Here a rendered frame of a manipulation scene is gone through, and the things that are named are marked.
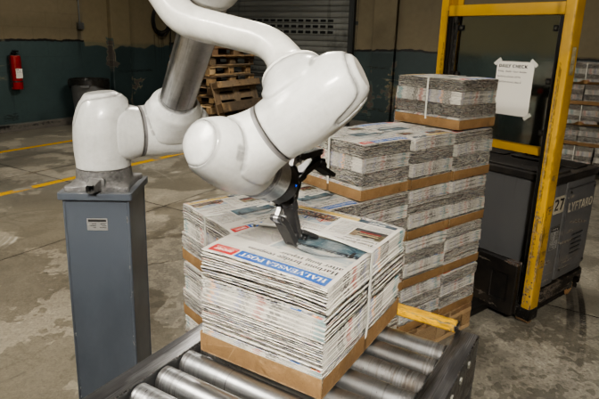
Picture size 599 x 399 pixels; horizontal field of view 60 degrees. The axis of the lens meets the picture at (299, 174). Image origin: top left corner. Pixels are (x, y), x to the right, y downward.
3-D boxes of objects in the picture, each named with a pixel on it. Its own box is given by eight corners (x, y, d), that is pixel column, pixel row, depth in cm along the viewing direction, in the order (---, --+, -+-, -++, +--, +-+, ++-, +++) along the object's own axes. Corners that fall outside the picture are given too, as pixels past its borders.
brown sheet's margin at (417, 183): (348, 171, 248) (348, 162, 247) (388, 164, 266) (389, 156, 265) (411, 190, 220) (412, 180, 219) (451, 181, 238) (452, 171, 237)
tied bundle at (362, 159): (297, 182, 230) (299, 130, 224) (345, 173, 249) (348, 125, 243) (359, 203, 202) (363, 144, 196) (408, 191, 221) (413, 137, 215)
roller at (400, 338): (266, 312, 136) (276, 300, 140) (446, 375, 113) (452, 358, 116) (263, 297, 134) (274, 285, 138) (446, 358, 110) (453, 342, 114)
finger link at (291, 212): (297, 191, 98) (292, 194, 97) (306, 236, 104) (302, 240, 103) (279, 187, 99) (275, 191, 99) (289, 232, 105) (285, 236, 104)
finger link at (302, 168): (280, 184, 100) (279, 177, 99) (309, 159, 108) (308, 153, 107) (297, 188, 98) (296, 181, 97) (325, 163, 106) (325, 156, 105)
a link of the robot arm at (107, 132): (69, 162, 157) (64, 88, 152) (131, 157, 167) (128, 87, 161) (79, 174, 144) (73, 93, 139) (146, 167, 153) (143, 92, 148)
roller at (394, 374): (232, 318, 123) (234, 335, 125) (426, 390, 100) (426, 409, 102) (244, 305, 127) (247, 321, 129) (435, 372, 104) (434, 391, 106)
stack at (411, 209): (184, 393, 217) (179, 201, 197) (378, 312, 288) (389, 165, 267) (233, 450, 188) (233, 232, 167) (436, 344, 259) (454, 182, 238)
